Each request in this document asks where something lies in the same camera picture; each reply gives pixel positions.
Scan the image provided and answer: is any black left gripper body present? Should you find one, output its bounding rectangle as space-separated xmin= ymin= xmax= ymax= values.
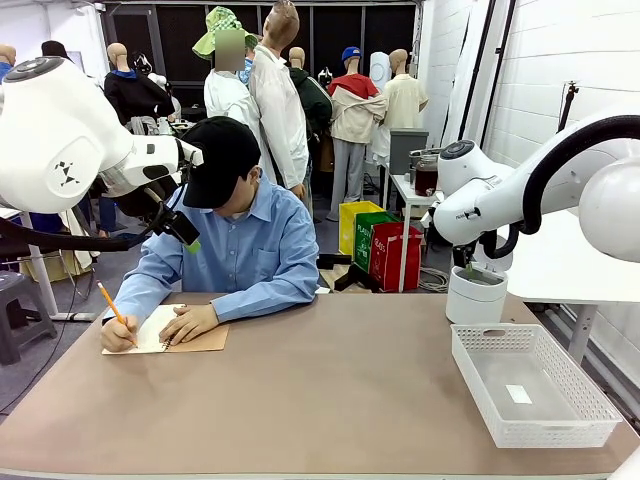
xmin=152 ymin=208 xmax=201 ymax=246

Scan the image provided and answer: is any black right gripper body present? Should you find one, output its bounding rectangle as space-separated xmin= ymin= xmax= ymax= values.
xmin=451 ymin=243 xmax=476 ymax=271

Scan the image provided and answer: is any spiral notebook with brown cover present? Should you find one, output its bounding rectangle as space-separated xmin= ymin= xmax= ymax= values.
xmin=101 ymin=303 xmax=232 ymax=357

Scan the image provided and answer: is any yellow pencil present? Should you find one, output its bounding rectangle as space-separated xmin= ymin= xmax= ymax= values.
xmin=95 ymin=279 xmax=139 ymax=349

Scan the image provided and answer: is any person's left forearm blue sleeve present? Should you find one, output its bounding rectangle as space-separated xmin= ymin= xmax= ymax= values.
xmin=212 ymin=284 xmax=319 ymax=324

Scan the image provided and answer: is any person's right forearm blue sleeve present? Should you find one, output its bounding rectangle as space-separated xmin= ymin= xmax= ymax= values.
xmin=102 ymin=272 xmax=172 ymax=325

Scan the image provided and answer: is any person's left hand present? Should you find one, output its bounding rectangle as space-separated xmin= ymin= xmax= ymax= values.
xmin=158 ymin=304 xmax=222 ymax=346

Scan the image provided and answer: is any person's right hand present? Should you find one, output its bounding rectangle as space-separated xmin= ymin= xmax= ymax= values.
xmin=99 ymin=314 xmax=141 ymax=353

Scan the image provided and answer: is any white trash can with lid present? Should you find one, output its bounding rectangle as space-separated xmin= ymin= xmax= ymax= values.
xmin=444 ymin=249 xmax=515 ymax=326

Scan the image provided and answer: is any person torso in blue shirt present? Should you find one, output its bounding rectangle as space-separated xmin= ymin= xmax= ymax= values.
xmin=124 ymin=167 xmax=320 ymax=296

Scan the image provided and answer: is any red recycling bin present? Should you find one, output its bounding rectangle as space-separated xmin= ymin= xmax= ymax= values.
xmin=369 ymin=222 xmax=423 ymax=294

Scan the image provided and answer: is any black baseball cap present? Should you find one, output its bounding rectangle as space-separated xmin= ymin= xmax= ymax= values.
xmin=180 ymin=116 xmax=262 ymax=210

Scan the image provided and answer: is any glass jar with brown liquid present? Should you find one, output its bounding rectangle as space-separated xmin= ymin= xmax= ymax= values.
xmin=413 ymin=153 xmax=442 ymax=198

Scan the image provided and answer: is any large white side table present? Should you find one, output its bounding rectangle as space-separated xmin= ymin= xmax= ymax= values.
xmin=434 ymin=192 xmax=640 ymax=366

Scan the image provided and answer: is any green recycling bin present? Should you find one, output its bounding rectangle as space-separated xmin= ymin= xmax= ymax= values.
xmin=353 ymin=211 xmax=401 ymax=274

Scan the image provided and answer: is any black stand base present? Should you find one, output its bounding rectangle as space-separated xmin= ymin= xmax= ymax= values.
xmin=317 ymin=253 xmax=382 ymax=294

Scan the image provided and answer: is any yellow recycling bin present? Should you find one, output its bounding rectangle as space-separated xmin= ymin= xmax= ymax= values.
xmin=338 ymin=200 xmax=385 ymax=259

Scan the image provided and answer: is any grey cabinet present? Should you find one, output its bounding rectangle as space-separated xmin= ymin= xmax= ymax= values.
xmin=388 ymin=128 xmax=430 ymax=176

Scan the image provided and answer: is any beige cardboard box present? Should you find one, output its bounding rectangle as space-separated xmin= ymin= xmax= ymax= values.
xmin=19 ymin=249 xmax=94 ymax=284

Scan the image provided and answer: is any white sticker inside basket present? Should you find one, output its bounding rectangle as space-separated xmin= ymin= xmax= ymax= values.
xmin=504 ymin=383 xmax=534 ymax=406

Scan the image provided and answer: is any mannequin with green hat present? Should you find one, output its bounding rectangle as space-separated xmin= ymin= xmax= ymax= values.
xmin=192 ymin=5 xmax=271 ymax=169

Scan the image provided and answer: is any white perforated plastic basket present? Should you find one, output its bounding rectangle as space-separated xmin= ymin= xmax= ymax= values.
xmin=449 ymin=322 xmax=624 ymax=450

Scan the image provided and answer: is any mannequin in black jacket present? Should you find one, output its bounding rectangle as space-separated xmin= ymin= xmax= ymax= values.
xmin=103 ymin=42 xmax=176 ymax=136

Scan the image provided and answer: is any white desk with leg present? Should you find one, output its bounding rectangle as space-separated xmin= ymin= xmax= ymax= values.
xmin=0 ymin=207 xmax=96 ymax=322

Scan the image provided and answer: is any tall mannequin in white coat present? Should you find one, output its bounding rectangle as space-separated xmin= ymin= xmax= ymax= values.
xmin=248 ymin=0 xmax=311 ymax=200

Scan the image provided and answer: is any mannequin in cream shirt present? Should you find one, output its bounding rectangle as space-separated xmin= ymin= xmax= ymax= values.
xmin=372 ymin=48 xmax=430 ymax=166

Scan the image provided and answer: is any grey plastic stool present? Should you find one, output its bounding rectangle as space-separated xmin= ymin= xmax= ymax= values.
xmin=0 ymin=271 xmax=59 ymax=366

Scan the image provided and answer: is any mannequin with blue cap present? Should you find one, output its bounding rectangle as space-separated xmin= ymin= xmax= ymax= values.
xmin=326 ymin=46 xmax=389 ymax=223

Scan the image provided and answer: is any white leaning panel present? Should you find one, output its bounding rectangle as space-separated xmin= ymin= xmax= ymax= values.
xmin=442 ymin=0 xmax=497 ymax=146

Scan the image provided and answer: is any black tripod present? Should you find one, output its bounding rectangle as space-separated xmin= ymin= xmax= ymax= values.
xmin=556 ymin=80 xmax=582 ymax=134

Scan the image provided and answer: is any mannequin in dark green jacket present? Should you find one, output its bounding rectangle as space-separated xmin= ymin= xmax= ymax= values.
xmin=288 ymin=46 xmax=334 ymax=211

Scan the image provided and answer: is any white oval device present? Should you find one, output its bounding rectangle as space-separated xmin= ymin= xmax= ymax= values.
xmin=369 ymin=51 xmax=392 ymax=94

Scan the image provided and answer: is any mannequin head with black hat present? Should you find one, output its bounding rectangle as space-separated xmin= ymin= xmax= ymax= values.
xmin=40 ymin=39 xmax=74 ymax=64

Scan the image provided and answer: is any mannequin in blue top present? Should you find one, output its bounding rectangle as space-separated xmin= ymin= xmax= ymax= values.
xmin=0 ymin=43 xmax=19 ymax=84

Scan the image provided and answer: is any coiled cable on floor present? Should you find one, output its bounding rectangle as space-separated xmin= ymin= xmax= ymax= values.
xmin=418 ymin=267 xmax=450 ymax=294

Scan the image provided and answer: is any black cable hose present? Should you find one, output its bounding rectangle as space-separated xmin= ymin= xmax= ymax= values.
xmin=0 ymin=187 xmax=169 ymax=256
xmin=480 ymin=119 xmax=627 ymax=261

